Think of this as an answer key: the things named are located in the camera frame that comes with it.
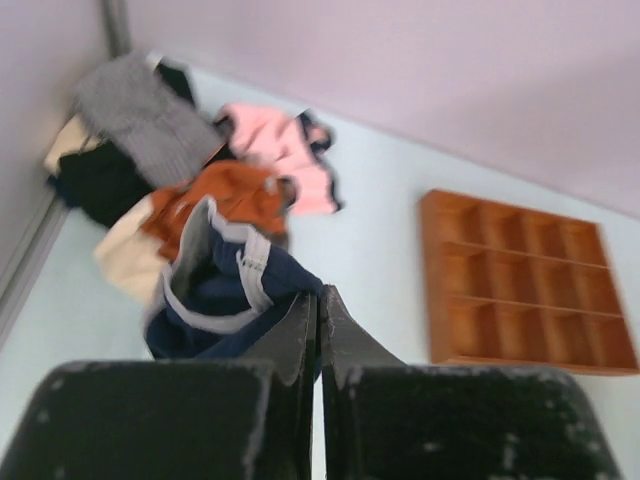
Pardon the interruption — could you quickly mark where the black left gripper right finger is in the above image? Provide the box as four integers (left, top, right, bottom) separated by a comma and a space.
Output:
318, 285, 621, 479

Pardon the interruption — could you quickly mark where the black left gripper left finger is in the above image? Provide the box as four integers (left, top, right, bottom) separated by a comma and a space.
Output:
1, 294, 318, 479

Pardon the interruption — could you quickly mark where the navy underwear with white trim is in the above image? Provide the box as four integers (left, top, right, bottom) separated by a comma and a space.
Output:
143, 196, 323, 360

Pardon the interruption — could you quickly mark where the cream underwear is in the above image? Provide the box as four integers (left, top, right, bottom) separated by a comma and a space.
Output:
93, 195, 167, 305

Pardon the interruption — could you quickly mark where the orange underwear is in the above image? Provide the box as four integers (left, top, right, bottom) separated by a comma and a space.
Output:
141, 160, 287, 261

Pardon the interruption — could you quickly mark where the pink underwear with navy trim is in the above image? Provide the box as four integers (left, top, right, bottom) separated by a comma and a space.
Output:
214, 103, 344, 214

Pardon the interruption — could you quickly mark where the black underwear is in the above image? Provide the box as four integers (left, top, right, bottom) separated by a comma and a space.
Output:
48, 142, 153, 228

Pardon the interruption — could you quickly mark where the grey ribbed underwear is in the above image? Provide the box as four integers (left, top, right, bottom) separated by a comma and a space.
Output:
73, 53, 223, 189

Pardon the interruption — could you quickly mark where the wooden compartment tray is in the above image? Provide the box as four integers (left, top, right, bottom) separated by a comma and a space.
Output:
418, 189, 639, 375

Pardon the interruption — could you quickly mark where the aluminium corner post left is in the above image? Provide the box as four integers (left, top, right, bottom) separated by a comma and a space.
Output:
101, 0, 132, 58

